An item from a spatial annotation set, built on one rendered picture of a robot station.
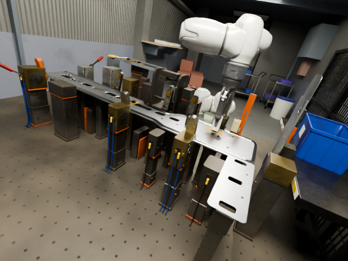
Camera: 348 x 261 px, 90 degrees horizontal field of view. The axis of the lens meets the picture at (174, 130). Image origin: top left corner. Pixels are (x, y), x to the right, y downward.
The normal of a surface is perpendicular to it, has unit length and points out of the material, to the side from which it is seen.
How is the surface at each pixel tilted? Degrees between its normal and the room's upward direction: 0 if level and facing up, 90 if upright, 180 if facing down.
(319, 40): 90
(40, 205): 0
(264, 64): 90
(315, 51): 90
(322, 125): 90
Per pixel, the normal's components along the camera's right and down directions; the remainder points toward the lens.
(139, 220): 0.20, -0.87
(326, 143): -0.54, 0.28
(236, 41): -0.19, 0.38
